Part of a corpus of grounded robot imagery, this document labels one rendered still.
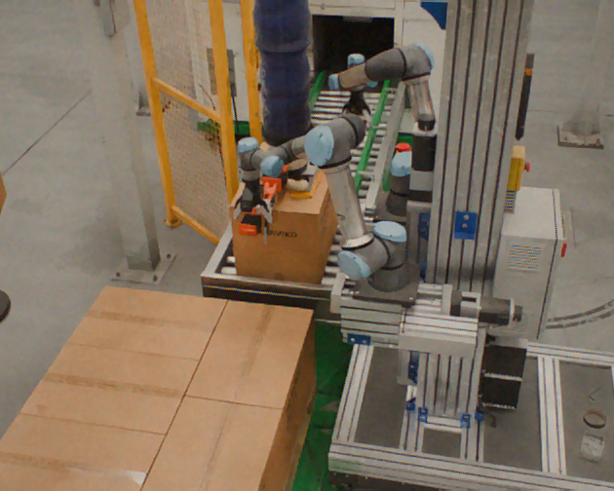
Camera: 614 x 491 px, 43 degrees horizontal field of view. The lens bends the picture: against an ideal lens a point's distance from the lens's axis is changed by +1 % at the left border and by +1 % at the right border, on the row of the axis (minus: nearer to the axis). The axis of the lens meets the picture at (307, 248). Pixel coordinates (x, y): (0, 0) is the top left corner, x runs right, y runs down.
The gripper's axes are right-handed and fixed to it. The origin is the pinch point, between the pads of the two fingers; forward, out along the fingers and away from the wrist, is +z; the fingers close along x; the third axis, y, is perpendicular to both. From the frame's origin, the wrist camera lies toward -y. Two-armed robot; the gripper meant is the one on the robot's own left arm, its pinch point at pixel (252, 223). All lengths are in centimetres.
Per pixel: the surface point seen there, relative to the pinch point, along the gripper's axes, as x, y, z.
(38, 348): 130, 20, 109
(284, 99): -1, 50, -30
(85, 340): 72, -22, 54
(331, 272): -22, 45, 55
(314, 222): -17.5, 31.8, 18.5
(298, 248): -10.1, 31.6, 33.5
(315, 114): 21, 207, 54
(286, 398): -21, -38, 55
